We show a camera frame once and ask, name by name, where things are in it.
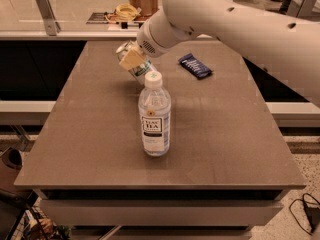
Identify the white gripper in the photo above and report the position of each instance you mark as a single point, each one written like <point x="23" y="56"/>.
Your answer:
<point x="145" y="40"/>

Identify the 7up soda can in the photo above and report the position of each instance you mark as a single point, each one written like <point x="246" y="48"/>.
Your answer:
<point x="139" y="72"/>

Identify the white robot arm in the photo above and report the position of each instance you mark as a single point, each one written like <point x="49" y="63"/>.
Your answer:
<point x="285" y="47"/>

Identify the clear tea bottle white cap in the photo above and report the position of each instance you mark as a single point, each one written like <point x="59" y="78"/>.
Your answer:
<point x="155" y="114"/>

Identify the dark blue snack wrapper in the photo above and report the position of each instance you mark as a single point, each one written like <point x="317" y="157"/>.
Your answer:
<point x="195" y="66"/>

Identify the grey table with drawer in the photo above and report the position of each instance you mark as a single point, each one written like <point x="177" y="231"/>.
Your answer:
<point x="211" y="168"/>

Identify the left metal glass bracket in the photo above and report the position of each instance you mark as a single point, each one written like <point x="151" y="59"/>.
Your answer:
<point x="51" y="25"/>

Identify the metal glass bracket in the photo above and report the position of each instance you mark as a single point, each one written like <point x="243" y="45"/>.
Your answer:
<point x="51" y="25"/>
<point x="303" y="9"/>

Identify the right metal glass bracket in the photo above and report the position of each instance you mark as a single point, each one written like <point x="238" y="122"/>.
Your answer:
<point x="303" y="9"/>

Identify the wire basket with items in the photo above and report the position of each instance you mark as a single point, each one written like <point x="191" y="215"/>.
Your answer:
<point x="33" y="224"/>

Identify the black power adapter with cable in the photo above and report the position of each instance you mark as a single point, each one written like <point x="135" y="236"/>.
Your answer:
<point x="311" y="210"/>

